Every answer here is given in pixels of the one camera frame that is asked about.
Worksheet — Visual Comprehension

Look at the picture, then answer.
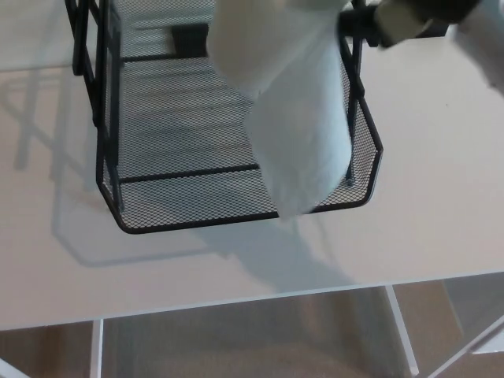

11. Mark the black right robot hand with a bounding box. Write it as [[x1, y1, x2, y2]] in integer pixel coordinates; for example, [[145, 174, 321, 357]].
[[337, 7, 383, 44]]

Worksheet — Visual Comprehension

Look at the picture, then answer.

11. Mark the white toilet paper roll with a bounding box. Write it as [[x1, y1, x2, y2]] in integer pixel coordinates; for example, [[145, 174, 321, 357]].
[[212, 0, 353, 219]]

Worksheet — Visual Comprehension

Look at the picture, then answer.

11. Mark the black mesh file tray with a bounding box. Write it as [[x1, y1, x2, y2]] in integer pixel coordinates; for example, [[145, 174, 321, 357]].
[[65, 0, 384, 235]]

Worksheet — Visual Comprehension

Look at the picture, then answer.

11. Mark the white cabinet row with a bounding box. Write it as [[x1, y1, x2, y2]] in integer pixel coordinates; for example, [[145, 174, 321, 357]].
[[0, 0, 504, 74]]

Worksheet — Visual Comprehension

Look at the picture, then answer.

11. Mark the black cabinet handle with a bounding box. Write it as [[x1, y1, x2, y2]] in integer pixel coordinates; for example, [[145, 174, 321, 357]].
[[171, 24, 210, 54], [427, 21, 450, 39]]

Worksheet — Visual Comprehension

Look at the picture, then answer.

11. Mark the white metal frame desk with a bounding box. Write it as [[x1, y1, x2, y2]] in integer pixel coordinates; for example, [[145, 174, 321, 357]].
[[0, 35, 504, 378]]

